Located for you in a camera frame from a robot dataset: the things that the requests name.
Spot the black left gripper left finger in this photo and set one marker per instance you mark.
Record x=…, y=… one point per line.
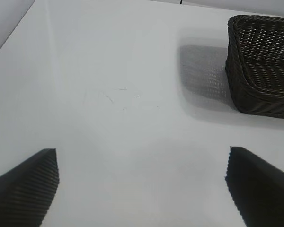
x=23, y=189

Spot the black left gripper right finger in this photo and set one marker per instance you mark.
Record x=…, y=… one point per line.
x=262, y=196

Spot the dark brown wicker basket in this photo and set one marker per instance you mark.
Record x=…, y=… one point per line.
x=262, y=71

